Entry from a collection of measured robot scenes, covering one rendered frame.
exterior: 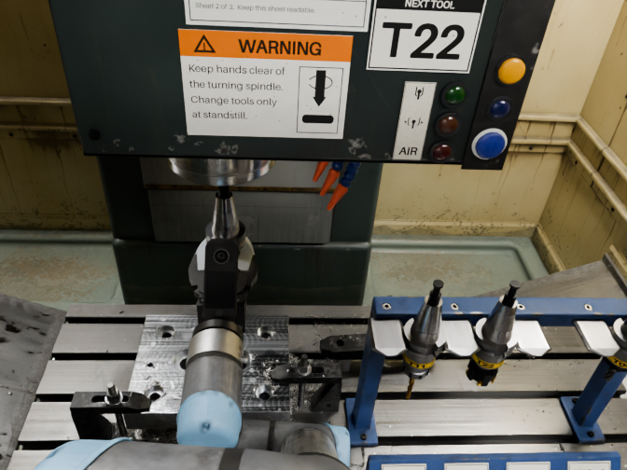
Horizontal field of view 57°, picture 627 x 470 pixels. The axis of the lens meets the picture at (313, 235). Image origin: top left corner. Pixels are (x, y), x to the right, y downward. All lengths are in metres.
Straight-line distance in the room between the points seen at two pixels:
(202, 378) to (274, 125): 0.33
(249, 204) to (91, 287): 0.68
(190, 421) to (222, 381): 0.06
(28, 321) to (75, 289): 0.23
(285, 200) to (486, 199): 0.84
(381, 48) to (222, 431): 0.46
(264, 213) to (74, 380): 0.58
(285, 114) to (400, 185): 1.36
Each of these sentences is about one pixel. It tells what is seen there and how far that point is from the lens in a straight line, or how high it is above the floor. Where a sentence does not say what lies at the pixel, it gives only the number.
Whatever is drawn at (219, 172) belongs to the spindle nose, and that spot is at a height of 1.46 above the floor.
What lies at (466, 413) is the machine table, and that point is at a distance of 1.22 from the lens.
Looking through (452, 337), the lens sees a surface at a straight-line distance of 0.90.
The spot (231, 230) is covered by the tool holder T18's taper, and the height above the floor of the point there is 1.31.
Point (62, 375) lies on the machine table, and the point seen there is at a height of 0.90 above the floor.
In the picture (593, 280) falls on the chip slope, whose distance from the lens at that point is 1.75.
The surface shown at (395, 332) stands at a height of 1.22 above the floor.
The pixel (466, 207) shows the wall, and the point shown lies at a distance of 2.02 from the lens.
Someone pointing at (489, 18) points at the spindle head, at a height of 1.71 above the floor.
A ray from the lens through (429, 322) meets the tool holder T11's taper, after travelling 0.85.
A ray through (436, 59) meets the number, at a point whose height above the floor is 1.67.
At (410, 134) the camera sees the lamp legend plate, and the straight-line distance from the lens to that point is 0.60.
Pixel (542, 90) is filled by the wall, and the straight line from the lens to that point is 1.86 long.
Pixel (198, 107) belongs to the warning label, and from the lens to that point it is 0.58.
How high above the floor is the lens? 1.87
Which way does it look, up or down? 39 degrees down
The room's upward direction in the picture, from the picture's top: 4 degrees clockwise
